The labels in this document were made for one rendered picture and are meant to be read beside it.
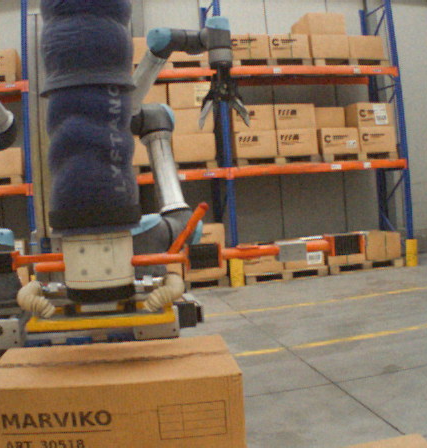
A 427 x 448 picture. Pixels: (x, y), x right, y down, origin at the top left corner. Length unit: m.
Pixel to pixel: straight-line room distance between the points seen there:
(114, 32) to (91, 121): 0.22
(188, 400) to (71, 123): 0.67
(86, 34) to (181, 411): 0.87
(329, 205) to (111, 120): 9.34
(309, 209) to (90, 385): 9.34
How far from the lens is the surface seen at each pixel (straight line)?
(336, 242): 1.60
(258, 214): 10.37
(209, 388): 1.42
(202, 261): 1.53
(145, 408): 1.43
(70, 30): 1.51
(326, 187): 10.71
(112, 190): 1.47
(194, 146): 8.87
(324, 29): 9.67
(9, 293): 2.12
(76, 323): 1.46
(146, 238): 2.10
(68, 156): 1.49
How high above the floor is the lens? 1.34
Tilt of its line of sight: 3 degrees down
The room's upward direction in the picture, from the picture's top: 4 degrees counter-clockwise
